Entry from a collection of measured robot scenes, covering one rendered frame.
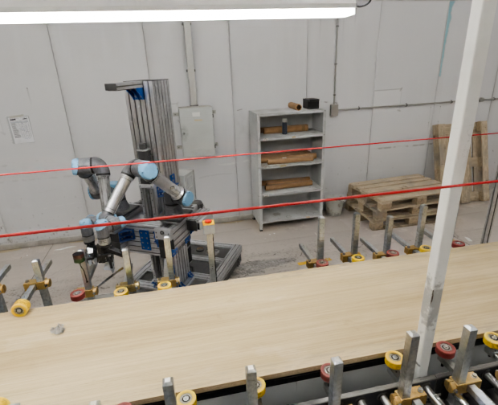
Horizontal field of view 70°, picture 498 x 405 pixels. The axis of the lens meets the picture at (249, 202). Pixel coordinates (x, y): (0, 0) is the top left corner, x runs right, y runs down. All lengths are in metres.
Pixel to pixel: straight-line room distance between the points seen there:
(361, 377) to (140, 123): 2.25
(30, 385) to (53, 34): 3.77
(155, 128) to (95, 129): 1.99
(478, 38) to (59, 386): 1.98
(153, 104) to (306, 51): 2.68
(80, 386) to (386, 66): 5.02
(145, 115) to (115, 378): 1.88
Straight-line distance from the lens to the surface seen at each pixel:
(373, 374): 1.93
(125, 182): 2.50
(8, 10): 1.74
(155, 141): 2.92
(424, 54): 5.89
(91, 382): 1.79
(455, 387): 1.85
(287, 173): 5.14
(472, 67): 1.37
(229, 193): 5.03
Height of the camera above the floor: 2.12
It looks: 21 degrees down
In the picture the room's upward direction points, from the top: 2 degrees counter-clockwise
